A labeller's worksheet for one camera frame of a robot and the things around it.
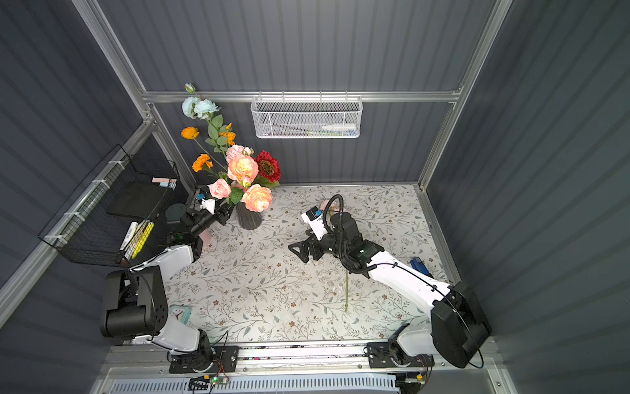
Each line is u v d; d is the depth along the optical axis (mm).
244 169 619
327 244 674
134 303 451
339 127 932
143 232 713
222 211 773
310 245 672
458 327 409
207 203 720
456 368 432
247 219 1020
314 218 672
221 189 654
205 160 828
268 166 740
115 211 742
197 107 806
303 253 680
